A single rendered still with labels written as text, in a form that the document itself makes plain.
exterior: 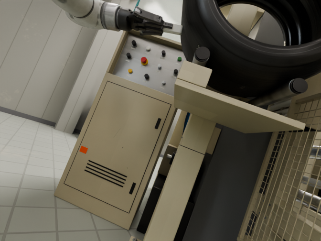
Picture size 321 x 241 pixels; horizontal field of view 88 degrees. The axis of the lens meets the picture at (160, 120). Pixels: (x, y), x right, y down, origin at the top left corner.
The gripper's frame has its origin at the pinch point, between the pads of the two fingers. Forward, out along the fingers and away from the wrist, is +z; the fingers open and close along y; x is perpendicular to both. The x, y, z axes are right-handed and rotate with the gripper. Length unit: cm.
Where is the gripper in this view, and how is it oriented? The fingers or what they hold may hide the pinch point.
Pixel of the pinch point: (172, 28)
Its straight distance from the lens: 69.7
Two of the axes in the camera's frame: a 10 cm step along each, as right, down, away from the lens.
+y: 0.7, 1.1, 9.9
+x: -2.4, 9.7, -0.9
